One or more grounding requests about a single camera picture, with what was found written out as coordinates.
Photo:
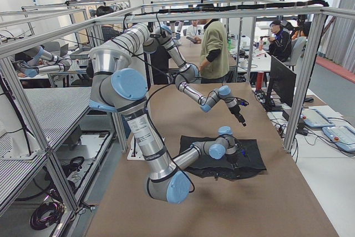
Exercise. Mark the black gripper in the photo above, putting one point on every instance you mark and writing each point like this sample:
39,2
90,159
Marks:
232,159
237,114

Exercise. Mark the black printed t-shirt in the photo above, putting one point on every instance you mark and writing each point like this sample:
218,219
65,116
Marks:
246,164

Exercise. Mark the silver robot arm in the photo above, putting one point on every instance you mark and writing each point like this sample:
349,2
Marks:
118,88
162,36

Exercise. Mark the red thermos bottle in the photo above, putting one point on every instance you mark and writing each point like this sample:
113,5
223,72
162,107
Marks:
259,80

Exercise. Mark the black computer monitor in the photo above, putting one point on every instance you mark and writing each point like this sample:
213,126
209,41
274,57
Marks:
282,82

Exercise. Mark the blue grey teach pendant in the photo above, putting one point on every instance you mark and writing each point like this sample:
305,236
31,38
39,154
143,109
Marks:
314,119

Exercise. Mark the seated person dark jacket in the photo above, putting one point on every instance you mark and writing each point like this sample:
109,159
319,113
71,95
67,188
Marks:
280,42

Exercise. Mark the person in white shirt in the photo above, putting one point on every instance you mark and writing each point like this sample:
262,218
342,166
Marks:
195,31

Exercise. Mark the person in black top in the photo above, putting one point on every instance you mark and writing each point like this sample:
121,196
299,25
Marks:
160,61

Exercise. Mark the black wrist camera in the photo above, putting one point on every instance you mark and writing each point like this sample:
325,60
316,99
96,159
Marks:
241,152

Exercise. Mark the aluminium frame striped table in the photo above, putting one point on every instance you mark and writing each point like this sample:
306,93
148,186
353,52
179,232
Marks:
58,111

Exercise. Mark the aluminium cage frame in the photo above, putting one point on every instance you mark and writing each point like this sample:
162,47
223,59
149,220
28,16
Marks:
9,111

